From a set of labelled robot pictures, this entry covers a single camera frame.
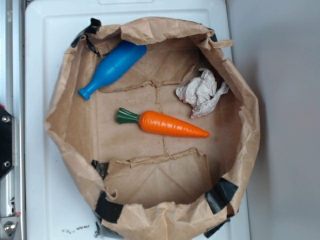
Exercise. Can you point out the blue plastic bottle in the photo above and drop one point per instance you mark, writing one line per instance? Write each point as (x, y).
(114, 66)

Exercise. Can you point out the orange toy carrot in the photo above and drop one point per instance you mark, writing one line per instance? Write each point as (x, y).
(162, 124)

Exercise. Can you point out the crumpled white paper tissue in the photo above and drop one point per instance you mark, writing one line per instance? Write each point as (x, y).
(202, 93)

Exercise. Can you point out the brown paper bag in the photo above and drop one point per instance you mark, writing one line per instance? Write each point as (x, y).
(146, 186)

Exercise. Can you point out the black metal bracket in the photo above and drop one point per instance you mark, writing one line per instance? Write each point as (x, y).
(7, 142)

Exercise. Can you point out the aluminium frame rail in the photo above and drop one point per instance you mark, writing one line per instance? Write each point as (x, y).
(12, 96)

